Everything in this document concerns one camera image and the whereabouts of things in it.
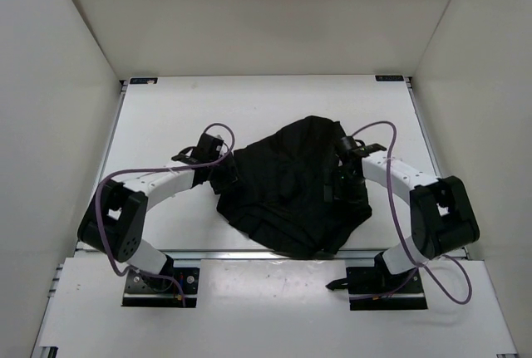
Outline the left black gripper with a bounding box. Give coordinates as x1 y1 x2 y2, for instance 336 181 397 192
209 150 248 194

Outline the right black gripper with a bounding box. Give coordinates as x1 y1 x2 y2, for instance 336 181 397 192
324 169 367 213

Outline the black skirt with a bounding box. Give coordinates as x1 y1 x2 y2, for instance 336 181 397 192
216 115 372 258

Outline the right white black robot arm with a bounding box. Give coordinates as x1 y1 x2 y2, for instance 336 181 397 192
324 144 480 292

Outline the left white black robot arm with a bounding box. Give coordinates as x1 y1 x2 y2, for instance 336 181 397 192
77 154 236 290

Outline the right corner label sticker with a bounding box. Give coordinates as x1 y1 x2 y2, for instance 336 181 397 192
375 75 404 82

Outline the corner label sticker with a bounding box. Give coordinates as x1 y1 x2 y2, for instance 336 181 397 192
129 77 158 85
375 75 404 82

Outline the left corner label sticker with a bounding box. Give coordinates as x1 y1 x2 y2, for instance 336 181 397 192
129 77 158 85

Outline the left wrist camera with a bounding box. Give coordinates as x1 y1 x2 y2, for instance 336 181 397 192
171 133 224 164

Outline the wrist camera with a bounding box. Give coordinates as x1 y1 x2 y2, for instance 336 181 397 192
171 133 224 164
335 136 387 162

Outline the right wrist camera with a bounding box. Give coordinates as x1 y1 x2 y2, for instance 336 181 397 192
335 136 387 162

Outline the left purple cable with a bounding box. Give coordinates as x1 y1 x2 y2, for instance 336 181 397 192
97 123 236 303

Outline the purple cable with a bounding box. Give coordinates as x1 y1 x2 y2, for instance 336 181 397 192
97 123 236 303
342 120 473 306

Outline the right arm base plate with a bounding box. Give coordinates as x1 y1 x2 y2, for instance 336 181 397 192
326 267 428 311

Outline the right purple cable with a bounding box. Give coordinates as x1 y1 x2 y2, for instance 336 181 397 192
342 120 473 306

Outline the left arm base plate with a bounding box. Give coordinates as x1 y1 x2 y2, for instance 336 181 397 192
121 266 200 308

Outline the aluminium front rail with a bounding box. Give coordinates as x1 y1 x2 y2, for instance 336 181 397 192
74 249 466 262

